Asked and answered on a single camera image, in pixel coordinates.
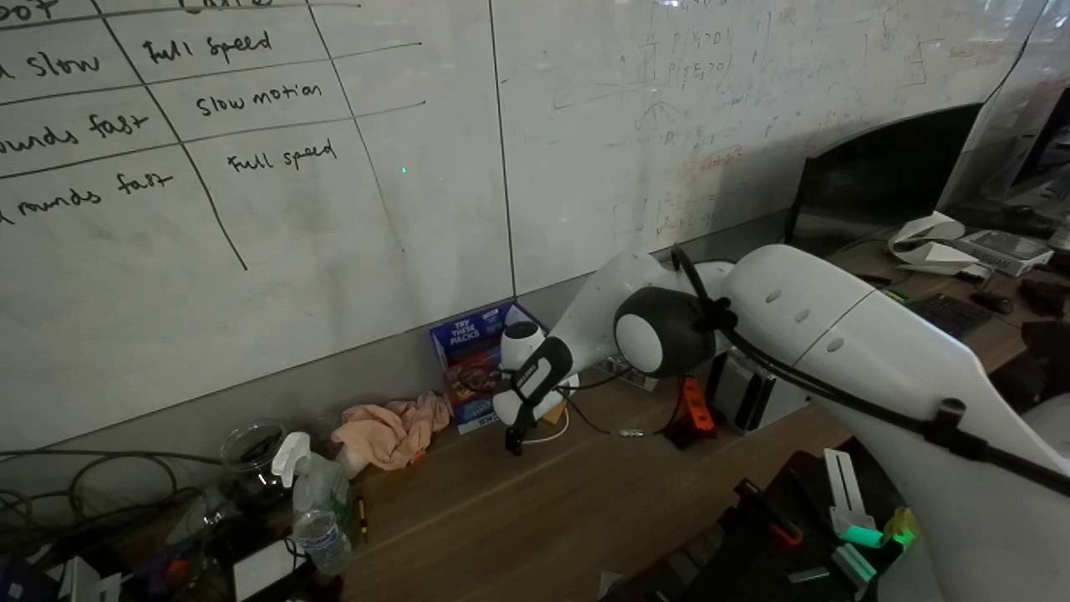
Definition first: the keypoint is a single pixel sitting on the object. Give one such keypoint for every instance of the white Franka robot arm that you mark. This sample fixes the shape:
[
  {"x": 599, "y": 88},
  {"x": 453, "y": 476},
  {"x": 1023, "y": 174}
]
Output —
[{"x": 984, "y": 481}]

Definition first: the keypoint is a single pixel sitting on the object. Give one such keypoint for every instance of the blue cardboard box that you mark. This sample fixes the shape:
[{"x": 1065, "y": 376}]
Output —
[{"x": 470, "y": 348}]

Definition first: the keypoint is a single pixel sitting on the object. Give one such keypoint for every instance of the grey battery box front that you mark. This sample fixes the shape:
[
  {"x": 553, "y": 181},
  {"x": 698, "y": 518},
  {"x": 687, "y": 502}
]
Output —
[{"x": 746, "y": 395}]

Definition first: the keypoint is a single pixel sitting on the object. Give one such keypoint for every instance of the orange black power strip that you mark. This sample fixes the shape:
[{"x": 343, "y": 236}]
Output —
[{"x": 692, "y": 417}]

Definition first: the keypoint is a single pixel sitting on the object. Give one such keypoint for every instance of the pink cloth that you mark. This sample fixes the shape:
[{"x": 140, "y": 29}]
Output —
[{"x": 390, "y": 435}]

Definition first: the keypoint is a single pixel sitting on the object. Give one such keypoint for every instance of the clear spray bottle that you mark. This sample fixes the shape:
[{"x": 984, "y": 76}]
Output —
[{"x": 313, "y": 481}]

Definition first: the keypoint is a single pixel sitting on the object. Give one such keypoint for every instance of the plastic water bottle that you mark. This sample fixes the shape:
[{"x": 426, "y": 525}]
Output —
[{"x": 323, "y": 541}]

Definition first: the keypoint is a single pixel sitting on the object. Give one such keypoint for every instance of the white green tool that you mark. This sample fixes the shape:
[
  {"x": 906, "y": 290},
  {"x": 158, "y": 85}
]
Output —
[{"x": 868, "y": 549}]

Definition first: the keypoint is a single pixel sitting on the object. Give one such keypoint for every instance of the crumpled white paper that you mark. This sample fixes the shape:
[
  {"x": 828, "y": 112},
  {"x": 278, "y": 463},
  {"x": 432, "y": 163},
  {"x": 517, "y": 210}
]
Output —
[{"x": 942, "y": 244}]

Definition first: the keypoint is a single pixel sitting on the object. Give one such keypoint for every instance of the whiteboard on wall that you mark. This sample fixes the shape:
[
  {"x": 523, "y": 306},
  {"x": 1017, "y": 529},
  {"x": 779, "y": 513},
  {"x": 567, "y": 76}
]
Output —
[{"x": 207, "y": 191}]

